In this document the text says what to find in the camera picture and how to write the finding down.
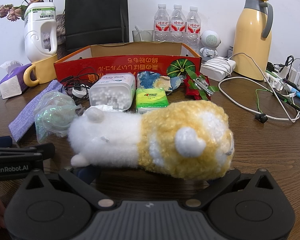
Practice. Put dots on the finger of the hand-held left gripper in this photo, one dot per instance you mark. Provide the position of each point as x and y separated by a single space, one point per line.
37 152
0 141

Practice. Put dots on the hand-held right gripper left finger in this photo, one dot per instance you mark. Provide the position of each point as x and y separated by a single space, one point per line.
86 175

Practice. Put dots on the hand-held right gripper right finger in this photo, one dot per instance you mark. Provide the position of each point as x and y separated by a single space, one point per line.
222 182

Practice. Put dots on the purple cloth pouch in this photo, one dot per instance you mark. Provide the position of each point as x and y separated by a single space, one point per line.
27 115

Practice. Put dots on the iridescent plastic bag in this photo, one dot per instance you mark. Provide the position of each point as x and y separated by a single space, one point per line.
52 115

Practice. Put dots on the white tissue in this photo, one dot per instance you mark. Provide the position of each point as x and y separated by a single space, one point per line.
106 108

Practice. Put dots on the white and yellow plush toy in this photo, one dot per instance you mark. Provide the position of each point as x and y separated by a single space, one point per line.
165 140

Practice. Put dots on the clear cotton swab box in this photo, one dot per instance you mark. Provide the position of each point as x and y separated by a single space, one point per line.
112 90

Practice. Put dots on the green tissue pack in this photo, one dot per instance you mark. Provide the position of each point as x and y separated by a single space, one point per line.
151 98

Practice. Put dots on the red artificial rose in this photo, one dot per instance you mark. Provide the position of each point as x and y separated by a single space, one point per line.
190 87

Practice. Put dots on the red cardboard box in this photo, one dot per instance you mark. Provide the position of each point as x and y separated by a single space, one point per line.
110 65

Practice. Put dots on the purple and white tissue box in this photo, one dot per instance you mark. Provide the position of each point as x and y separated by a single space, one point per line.
11 85

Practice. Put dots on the white round charger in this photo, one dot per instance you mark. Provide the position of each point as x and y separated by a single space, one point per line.
78 92

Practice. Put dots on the yellow mug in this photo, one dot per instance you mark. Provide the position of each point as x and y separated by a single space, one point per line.
46 70

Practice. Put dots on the silver metal clip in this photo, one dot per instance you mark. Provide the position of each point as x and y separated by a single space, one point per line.
201 85

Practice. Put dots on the white detergent bottle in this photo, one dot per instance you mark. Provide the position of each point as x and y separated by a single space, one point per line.
33 40

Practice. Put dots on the white power bank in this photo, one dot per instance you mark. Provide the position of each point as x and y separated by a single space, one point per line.
215 68

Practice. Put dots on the white power strip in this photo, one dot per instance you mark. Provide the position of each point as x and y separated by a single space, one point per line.
277 82

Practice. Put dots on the blue and yellow crumpled wrapper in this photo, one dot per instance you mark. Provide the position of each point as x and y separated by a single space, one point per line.
160 81

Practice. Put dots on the grey bouquet wrapping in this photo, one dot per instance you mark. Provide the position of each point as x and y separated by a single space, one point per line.
61 30

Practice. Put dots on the white robot speaker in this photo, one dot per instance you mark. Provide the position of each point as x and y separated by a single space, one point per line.
210 41

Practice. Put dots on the yellow thermos jug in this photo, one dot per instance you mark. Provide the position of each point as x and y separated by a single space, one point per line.
250 42

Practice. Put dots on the black paper bag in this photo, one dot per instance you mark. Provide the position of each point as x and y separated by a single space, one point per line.
97 15

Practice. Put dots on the glass cup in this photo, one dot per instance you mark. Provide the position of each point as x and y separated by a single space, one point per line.
146 36

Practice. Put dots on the clear straw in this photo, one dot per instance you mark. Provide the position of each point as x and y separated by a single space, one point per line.
139 33

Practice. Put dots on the clear water bottle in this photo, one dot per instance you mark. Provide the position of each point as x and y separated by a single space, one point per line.
177 25
193 30
162 25

